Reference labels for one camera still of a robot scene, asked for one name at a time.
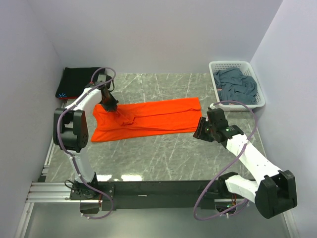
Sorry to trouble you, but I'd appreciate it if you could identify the orange t shirt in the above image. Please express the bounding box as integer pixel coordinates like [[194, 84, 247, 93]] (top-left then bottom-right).
[[91, 98, 202, 142]]

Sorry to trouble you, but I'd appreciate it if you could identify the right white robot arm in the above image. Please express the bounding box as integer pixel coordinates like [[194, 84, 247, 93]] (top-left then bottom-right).
[[194, 105, 298, 219]]

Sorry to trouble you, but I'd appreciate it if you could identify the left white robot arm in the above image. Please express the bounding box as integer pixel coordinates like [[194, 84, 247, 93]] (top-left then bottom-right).
[[53, 75, 118, 200]]

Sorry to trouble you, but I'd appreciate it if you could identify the folded black t shirt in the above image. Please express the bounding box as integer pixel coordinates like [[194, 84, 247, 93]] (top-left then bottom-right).
[[55, 67, 98, 98]]

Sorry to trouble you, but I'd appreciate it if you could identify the folded red t shirt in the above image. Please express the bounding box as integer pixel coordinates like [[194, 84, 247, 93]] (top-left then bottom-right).
[[59, 97, 77, 100]]

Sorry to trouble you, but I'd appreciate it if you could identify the grey blue t shirt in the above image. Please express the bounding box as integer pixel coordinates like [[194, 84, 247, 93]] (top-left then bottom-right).
[[213, 67, 257, 105]]

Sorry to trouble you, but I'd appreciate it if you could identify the white plastic laundry basket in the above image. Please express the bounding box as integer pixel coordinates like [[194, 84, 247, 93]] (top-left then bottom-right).
[[209, 60, 265, 111]]

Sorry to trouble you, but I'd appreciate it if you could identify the black base crossbar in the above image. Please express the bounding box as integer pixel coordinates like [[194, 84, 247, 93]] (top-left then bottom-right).
[[70, 180, 235, 214]]

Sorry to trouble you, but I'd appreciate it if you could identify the aluminium frame rail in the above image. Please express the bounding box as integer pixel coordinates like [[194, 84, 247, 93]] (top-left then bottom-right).
[[14, 139, 300, 238]]

